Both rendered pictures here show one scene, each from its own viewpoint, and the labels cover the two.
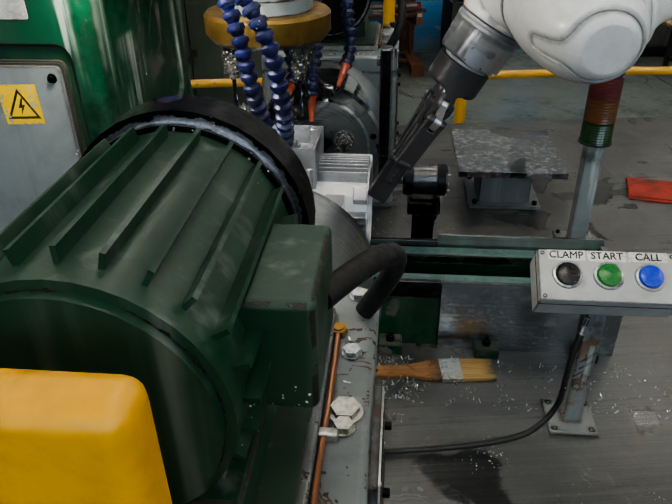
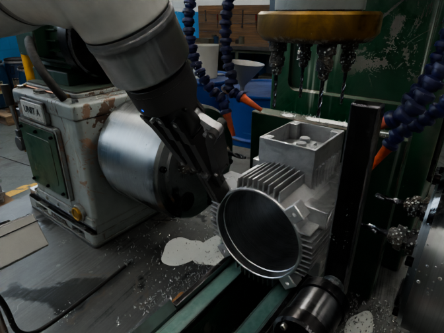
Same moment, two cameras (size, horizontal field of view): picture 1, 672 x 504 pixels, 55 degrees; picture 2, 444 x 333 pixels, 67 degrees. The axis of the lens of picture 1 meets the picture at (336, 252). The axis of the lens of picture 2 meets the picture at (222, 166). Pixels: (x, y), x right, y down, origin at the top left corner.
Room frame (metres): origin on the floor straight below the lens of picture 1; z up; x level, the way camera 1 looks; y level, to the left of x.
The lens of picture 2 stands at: (1.13, -0.46, 1.33)
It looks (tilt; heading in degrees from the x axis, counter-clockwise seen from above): 25 degrees down; 122
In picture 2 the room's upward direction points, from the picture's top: straight up
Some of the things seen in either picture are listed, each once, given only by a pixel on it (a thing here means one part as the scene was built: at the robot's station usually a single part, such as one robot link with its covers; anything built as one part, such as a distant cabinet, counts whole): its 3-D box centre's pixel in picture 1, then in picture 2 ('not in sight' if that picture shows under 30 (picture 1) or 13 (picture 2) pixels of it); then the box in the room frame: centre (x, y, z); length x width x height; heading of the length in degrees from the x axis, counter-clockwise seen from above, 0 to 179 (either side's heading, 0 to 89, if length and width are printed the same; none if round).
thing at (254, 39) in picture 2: not in sight; (242, 55); (-1.50, 4.42, 0.71); 2.21 x 0.95 x 1.43; 3
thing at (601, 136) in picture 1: (596, 130); not in sight; (1.20, -0.52, 1.05); 0.06 x 0.06 x 0.04
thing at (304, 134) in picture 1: (282, 157); (300, 152); (0.96, 0.08, 1.11); 0.12 x 0.11 x 0.07; 83
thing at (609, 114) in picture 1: (601, 108); not in sight; (1.20, -0.52, 1.10); 0.06 x 0.06 x 0.04
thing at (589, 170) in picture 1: (592, 151); not in sight; (1.20, -0.52, 1.01); 0.08 x 0.08 x 0.42; 84
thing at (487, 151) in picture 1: (502, 171); not in sight; (1.44, -0.41, 0.86); 0.27 x 0.24 x 0.12; 174
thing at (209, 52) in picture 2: not in sight; (203, 61); (-0.41, 1.78, 0.99); 0.24 x 0.22 x 0.24; 3
